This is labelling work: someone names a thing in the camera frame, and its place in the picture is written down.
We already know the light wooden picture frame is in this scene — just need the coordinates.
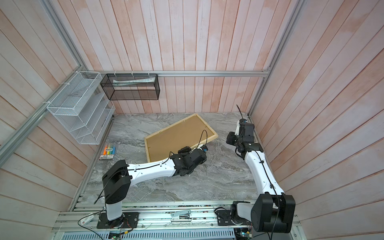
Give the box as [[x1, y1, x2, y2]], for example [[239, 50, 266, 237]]
[[144, 113, 219, 163]]

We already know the brown cardboard backing board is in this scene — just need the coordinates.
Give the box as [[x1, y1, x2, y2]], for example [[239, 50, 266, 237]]
[[146, 115, 217, 161]]

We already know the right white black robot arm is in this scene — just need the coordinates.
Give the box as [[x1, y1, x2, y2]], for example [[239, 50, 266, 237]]
[[226, 119, 296, 234]]

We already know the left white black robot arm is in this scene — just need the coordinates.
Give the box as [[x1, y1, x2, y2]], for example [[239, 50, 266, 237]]
[[102, 145, 208, 222]]

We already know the pack of coloured highlighters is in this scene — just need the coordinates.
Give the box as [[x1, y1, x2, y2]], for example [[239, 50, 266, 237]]
[[99, 143, 118, 160]]

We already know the paper inside black basket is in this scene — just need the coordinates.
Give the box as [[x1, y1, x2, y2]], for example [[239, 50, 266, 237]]
[[112, 77, 156, 87]]

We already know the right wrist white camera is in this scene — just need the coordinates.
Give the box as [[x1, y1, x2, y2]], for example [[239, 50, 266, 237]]
[[235, 119, 248, 136]]

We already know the wrist white camera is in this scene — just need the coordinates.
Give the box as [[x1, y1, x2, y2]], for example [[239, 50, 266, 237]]
[[199, 145, 208, 153], [235, 119, 248, 136]]

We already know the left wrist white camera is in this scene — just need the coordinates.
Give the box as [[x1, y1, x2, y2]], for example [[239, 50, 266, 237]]
[[199, 145, 208, 153]]

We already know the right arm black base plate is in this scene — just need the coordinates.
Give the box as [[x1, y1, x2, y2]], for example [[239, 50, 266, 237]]
[[214, 207, 235, 227]]

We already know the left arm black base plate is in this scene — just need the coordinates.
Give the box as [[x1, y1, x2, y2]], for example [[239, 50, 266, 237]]
[[97, 212, 139, 229]]

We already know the black wire mesh basket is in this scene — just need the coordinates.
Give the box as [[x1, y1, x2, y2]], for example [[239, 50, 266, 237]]
[[101, 73, 161, 101]]

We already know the white wire mesh shelf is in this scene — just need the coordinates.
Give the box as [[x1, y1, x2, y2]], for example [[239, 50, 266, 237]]
[[47, 71, 115, 145]]

